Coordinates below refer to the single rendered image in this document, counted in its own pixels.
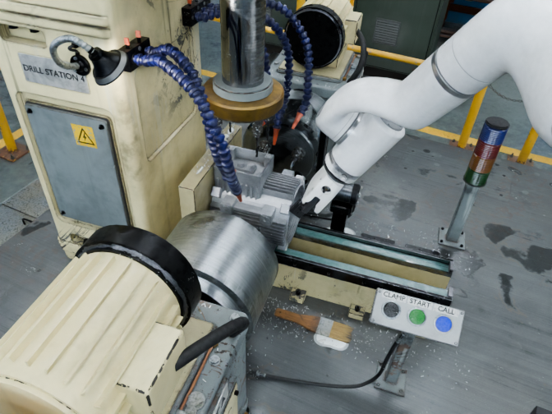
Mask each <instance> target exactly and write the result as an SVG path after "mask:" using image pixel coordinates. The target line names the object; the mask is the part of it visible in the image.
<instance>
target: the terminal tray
mask: <svg viewBox="0 0 552 414"><path fill-rule="evenodd" d="M231 147H233V148H234V149H231ZM228 148H229V149H230V154H231V156H232V161H233V166H234V168H235V169H236V170H237V171H236V175H237V179H238V181H239V182H240V185H241V189H242V194H241V196H245V197H246V198H247V197H248V196H249V197H250V198H251V199H252V198H253V197H254V198H255V200H257V199H260V197H261V193H262V188H263V185H264V184H265V181H266V179H267V177H268V176H269V174H270V173H271V172H272V171H273V168H274V155H273V154H267V153H263V152H260V151H258V157H256V156H255V155H256V153H255V150H252V149H245V148H241V147H237V146H233V145H229V146H228ZM267 155H269V157H266V156H267ZM257 172H258V173H260V174H256V173H257ZM214 184H215V186H216V187H220V188H222V192H224V191H226V192H227V193H228V192H231V194H232V191H231V189H230V188H229V186H228V183H227V182H225V181H224V180H223V179H222V174H221V172H220V171H219V169H218V168H217V167H216V164H215V165H214Z"/></svg>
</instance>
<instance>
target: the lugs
mask: <svg viewBox="0 0 552 414"><path fill-rule="evenodd" d="M296 177H299V178H301V183H302V184H303V185H304V182H305V180H306V178H305V177H304V176H301V175H296ZM210 195H211V196H213V197H216V198H219V199H220V198H221V195H222V188H220V187H216V186H213V187H212V191H211V193H210ZM291 207H292V206H291V205H288V204H284V203H282V205H281V208H280V211H279V213H280V214H285V215H288V216H289V214H290V209H291ZM287 248H288V244H287V243H285V245H284V246H278V248H277V249H279V250H282V251H287Z"/></svg>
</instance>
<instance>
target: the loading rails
mask: <svg viewBox="0 0 552 414"><path fill-rule="evenodd" d="M277 248H278V245H277V246H276V248H275V250H274V252H275V254H276V256H277V259H278V275H277V278H276V279H275V281H274V285H273V286H275V287H278V288H283V289H286V290H289V291H291V293H290V295H289V301H294V302H298V303H301V304H303V303H304V300H305V298H306V296H310V297H315V298H319V299H321V300H325V301H330V302H332V303H336V304H339V305H342V306H347V307H350V308H349V312H348V315H347V316H348V317H350V318H353V319H356V320H361V321H363V318H364V314H365V312H368V313H370V312H371V308H372V305H373V301H374V298H375V291H376V288H382V289H385V290H389V291H392V292H397V293H401V294H404V295H407V296H410V297H415V298H419V299H422V300H426V301H431V302H434V303H438V304H440V305H444V306H450V305H451V303H452V301H453V288H452V287H449V288H448V290H446V287H447V286H448V283H449V280H450V278H451V276H452V274H453V271H454V260H452V259H449V258H445V257H442V256H438V255H432V254H429V253H425V252H422V251H416V250H413V249H409V248H406V247H402V246H396V245H393V244H389V243H386V242H382V241H376V240H373V239H370V238H365V237H359V236H356V235H352V234H349V233H345V232H340V231H336V230H333V229H329V228H323V227H320V226H316V225H313V224H309V223H303V222H300V221H299V222H298V225H297V229H296V231H295V233H294V236H293V239H292V242H291V243H290V245H289V246H288V248H287V251H282V250H279V249H277Z"/></svg>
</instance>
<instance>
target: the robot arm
mask: <svg viewBox="0 0 552 414"><path fill-rule="evenodd" d="M506 73H508V74H509V75H510V76H511V77H512V78H513V80H514V82H515V83H516V85H517V88H518V90H519V92H520V95H521V97H522V101H523V103H524V107H525V109H526V112H527V116H528V118H529V120H530V122H531V125H532V126H533V128H534V130H535V131H536V133H537V134H538V135H539V137H540V138H541V139H542V140H543V141H544V142H545V143H547V144H548V145H549V146H550V147H552V0H494V1H493V2H491V3H490V4H489V5H487V6H486V7H484V8H483V9H482V10H481V11H480V12H478V13H477V14H476V15H475V16H474V17H472V18H471V19H470V20H469V21H468V23H466V24H465V25H464V26H463V27H462V28H461V29H460V30H458V31H457V32H456V33H455V34H454V35H453V36H452V37H451V38H449V39H448V40H447V41H446V42H445V43H444V44H442V45H441V46H440V47H439V48H438V49H437V50H436V51H435V52H433V53H432V54H431V55H430V56H429V57H428V58H427V59H426V60H425V61H424V62H423V63H422V64H421V65H420V66H419V67H418V68H417V69H416V70H414V71H413V72H412V73H411V74H410V75H409V76H408V77H407V78H405V79H404V80H395V79H390V78H384V77H375V76H374V77H364V78H360V79H356V80H353V81H351V82H349V83H347V84H345V85H344V86H342V87H341V88H340V89H339V90H337V91H336V92H335V93H334V94H333V95H332V96H331V97H330V98H329V99H328V100H327V101H326V102H325V103H324V105H323V106H322V107H321V109H320V110H319V111H318V113H317V115H316V118H315V122H316V125H317V127H318V128H319V129H320V130H321V131H322V132H323V133H324V134H325V135H326V136H328V137H329V138H330V139H331V140H333V141H334V142H335V143H336V145H335V146H334V147H333V148H332V149H331V150H330V151H329V152H328V153H327V154H326V156H325V160H324V166H323V167H322V168H321V169H320V170H319V171H318V172H317V173H316V174H315V175H314V176H313V177H312V179H311V180H310V183H309V185H308V187H307V188H306V192H305V193H304V194H303V196H302V197H301V198H299V199H298V200H297V201H296V202H295V203H294V205H293V206H292V207H291V209H290V212H291V213H292V214H294V215H296V216H297V217H298V218H299V219H300V218H301V217H302V216H303V215H304V214H307V213H308V211H309V210H310V209H311V208H312V207H313V206H314V205H316V207H315V211H314V212H316V213H317V214H318V213H319V212H320V211H321V210H322V209H323V208H324V207H325V206H326V205H327V204H328V203H329V202H330V201H331V200H332V199H333V198H334V197H335V196H336V195H337V194H338V193H339V191H340V190H341V189H342V188H343V186H344V185H348V184H350V183H353V182H355V181H356V180H357V179H358V178H359V177H360V176H361V175H362V174H364V173H365V172H366V171H367V170H368V169H369V168H370V167H371V166H372V165H373V164H375V163H376V162H377V161H378V160H379V159H380V158H381V157H382V156H383V155H384V154H386V153H387V152H388V151H389V150H390V149H391V148H392V147H393V146H394V145H395V144H397V143H398V142H399V141H400V140H401V139H402V138H403V137H404V135H405V128H407V129H411V130H419V129H422V128H424V127H427V126H429V125H430V124H432V123H433V122H435V121H437V120H438V119H440V118H441V117H442V116H444V115H445V114H447V113H449V112H450V111H452V110H453V109H455V108H456V107H457V106H459V105H460V104H462V103H464V102H465V101H467V100H468V99H469V98H471V97H472V96H473V95H475V94H477V93H478V92H480V91H481V90H483V89H484V88H485V87H486V86H488V85H490V84H491V83H492V82H494V81H496V80H497V79H499V78H500V77H501V76H503V75H504V74H506Z"/></svg>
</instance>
